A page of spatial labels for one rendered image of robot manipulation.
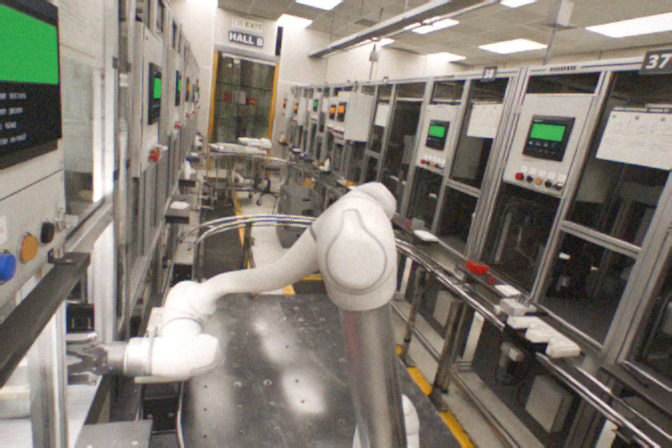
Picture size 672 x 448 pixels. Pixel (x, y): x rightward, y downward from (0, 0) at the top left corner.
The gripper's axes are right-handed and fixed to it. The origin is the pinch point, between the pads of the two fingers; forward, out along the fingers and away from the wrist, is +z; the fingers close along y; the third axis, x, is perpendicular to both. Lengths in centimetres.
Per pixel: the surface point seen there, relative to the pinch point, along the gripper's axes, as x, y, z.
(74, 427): 10.6, -9.5, -12.2
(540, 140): -68, 67, -188
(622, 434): 18, -26, -176
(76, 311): -25.4, -1.7, -3.0
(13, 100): 42, 60, -17
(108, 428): 11.7, -9.5, -18.8
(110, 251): -18.6, 19.7, -12.9
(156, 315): -44, -14, -22
